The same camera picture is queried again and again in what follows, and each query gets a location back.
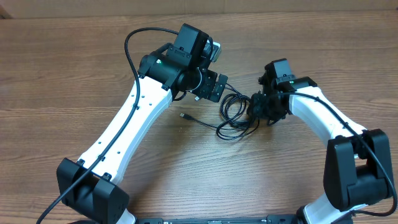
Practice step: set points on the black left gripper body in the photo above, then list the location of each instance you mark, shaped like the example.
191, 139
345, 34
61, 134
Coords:
202, 83

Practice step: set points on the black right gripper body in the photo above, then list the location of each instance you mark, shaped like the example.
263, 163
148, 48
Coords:
263, 108

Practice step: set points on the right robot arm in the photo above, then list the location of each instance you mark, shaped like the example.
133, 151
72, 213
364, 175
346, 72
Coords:
358, 176

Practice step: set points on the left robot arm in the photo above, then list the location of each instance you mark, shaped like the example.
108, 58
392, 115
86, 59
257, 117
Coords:
90, 185

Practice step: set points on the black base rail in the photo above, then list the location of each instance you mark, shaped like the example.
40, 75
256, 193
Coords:
217, 221

